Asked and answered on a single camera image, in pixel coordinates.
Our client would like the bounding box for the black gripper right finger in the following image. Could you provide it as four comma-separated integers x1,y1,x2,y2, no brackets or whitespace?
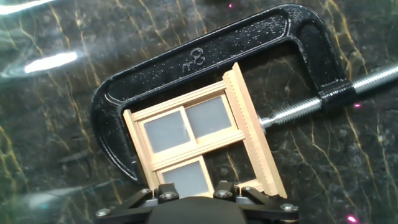
214,182,299,224

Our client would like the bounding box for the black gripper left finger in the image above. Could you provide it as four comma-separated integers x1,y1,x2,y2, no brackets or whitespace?
95,182,180,224

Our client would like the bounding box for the small wooden sliding window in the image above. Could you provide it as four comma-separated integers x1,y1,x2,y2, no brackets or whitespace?
123,62,289,200

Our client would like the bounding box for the black marble pattern mat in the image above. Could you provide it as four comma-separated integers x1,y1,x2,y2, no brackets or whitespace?
0,0,398,224

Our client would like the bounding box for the black C-clamp with steel screw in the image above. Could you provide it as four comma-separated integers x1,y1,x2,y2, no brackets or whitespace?
90,2,398,184

